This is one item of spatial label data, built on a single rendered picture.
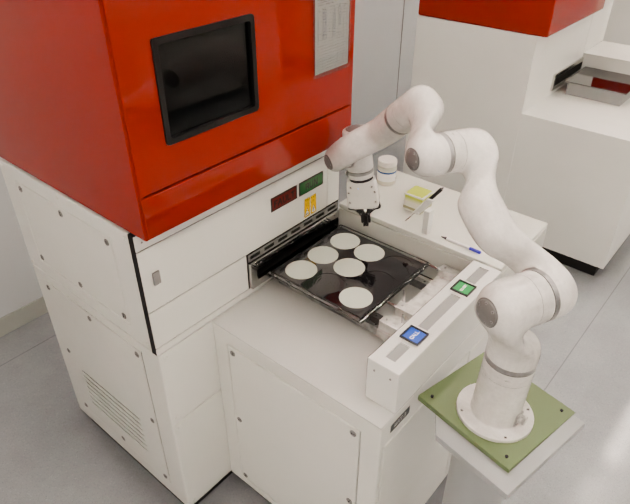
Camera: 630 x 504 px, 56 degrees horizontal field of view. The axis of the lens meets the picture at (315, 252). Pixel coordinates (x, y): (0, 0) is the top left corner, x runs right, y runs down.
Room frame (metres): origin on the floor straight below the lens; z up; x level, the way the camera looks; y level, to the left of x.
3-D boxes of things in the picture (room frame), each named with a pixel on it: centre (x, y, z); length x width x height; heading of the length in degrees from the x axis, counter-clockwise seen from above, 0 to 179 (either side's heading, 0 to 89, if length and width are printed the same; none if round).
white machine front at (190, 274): (1.53, 0.19, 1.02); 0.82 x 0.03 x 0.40; 140
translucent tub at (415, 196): (1.79, -0.36, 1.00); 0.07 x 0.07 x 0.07; 50
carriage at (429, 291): (1.37, -0.32, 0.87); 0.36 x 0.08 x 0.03; 140
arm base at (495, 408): (1.00, -0.46, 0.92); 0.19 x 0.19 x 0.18
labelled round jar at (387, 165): (1.98, -0.27, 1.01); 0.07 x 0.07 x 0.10
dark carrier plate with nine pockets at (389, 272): (1.53, -0.11, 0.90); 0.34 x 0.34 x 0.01; 50
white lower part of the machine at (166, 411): (1.75, 0.45, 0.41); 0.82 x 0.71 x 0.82; 140
